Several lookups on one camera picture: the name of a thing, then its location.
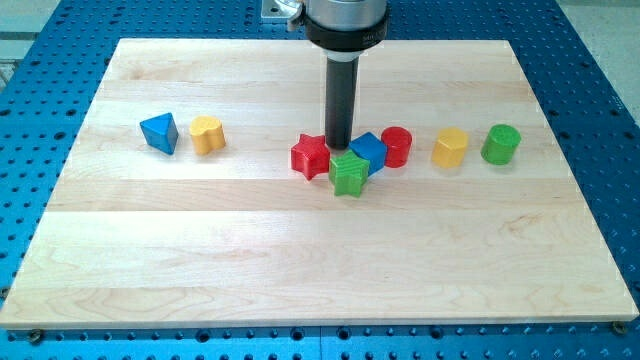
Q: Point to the right board stop screw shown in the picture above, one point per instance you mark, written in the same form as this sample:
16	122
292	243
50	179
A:
619	328

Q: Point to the board stop screw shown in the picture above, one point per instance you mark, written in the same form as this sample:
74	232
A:
35	336
619	328

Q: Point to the red cylinder block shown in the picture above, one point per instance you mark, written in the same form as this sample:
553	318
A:
398	141

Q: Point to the yellow hexagon block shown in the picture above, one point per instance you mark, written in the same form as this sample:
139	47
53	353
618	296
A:
450	147

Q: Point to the left board stop screw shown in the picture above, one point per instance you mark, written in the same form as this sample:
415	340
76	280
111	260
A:
35	336

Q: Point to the silver metal bracket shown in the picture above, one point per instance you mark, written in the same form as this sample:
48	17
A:
278	9

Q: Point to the light wooden board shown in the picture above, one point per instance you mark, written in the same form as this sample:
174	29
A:
135	238

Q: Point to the blue triangle block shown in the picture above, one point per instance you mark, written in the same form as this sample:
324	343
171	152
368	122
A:
160	132

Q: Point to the red star block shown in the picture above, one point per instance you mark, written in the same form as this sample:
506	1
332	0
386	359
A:
310	156

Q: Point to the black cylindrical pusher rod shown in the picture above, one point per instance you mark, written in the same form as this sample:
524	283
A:
340	91

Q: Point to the blue cube block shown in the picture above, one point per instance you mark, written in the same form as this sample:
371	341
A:
371	148

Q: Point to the green star block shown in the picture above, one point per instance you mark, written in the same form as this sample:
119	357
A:
348	173

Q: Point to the yellow heart block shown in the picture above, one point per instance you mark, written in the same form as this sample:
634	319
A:
207	134

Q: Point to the green cylinder block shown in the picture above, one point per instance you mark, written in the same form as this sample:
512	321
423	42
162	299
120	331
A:
500	144

